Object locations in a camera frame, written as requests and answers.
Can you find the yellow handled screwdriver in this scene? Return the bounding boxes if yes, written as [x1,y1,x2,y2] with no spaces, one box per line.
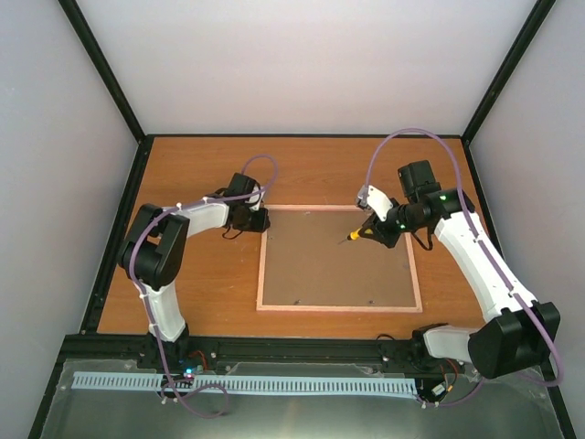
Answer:
[339,230,360,244]

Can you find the pink picture frame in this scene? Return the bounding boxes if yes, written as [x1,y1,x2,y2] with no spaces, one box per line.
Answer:
[256,205,422,313]

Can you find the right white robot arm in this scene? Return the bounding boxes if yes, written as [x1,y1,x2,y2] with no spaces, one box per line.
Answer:
[348,160,560,380]

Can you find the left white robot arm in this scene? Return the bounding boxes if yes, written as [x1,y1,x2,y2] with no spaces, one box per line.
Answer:
[117,173,270,369]

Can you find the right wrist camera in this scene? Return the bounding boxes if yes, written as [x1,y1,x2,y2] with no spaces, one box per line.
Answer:
[356,185,395,221]

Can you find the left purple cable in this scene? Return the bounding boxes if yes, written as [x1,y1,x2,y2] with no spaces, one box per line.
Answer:
[129,155,280,418]

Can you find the black aluminium rail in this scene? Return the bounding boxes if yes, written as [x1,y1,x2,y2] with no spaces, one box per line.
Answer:
[58,334,464,374]

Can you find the metal base plate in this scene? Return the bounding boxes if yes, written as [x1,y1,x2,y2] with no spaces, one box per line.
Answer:
[39,360,562,438]

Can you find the light blue cable duct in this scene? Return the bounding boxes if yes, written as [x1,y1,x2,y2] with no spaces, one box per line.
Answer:
[70,371,417,399]

